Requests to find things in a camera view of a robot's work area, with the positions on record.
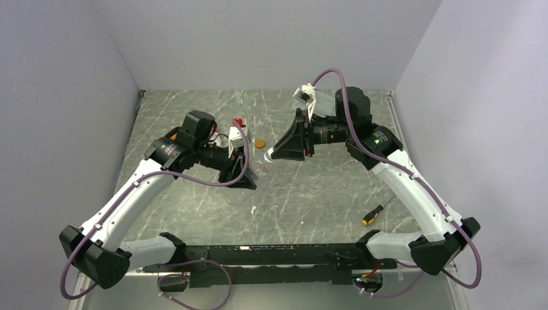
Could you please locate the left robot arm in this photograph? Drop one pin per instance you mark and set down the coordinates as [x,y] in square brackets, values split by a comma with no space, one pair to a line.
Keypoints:
[97,248]

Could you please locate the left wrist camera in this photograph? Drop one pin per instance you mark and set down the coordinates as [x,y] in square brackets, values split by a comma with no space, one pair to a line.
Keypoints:
[239,138]

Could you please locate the black yellow screwdriver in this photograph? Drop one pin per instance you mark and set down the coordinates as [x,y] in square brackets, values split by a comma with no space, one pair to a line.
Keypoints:
[371,216]

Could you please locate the clear plastic organizer box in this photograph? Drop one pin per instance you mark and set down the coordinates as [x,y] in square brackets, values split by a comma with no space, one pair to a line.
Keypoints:
[325,105]

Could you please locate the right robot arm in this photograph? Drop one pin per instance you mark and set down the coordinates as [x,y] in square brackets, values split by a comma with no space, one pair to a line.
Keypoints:
[321,120]

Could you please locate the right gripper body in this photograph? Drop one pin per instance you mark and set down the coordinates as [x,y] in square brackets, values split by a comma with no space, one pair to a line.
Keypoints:
[309,139]

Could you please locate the blue white bottle cap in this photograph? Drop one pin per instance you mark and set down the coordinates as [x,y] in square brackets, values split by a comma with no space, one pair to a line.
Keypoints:
[267,155]

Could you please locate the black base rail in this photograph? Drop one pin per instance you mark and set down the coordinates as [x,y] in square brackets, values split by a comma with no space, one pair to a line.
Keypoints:
[335,263]

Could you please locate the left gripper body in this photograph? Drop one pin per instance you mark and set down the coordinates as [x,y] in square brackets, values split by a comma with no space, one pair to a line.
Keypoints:
[229,166]

